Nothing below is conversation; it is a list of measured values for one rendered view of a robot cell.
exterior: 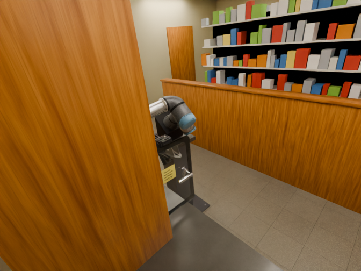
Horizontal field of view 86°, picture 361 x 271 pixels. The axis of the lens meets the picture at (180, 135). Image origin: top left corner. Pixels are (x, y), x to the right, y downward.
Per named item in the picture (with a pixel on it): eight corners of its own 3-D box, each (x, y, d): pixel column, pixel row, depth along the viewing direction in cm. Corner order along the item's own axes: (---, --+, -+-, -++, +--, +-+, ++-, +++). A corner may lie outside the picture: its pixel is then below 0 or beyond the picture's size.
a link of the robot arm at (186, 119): (187, 116, 176) (183, 99, 122) (197, 130, 174) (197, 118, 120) (177, 124, 176) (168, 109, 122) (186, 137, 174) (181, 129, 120)
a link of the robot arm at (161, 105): (177, 85, 127) (107, 116, 105) (186, 99, 125) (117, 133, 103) (172, 95, 137) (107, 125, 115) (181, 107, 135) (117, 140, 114)
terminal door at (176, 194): (148, 228, 95) (130, 161, 77) (193, 195, 111) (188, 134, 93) (149, 229, 94) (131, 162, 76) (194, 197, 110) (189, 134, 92)
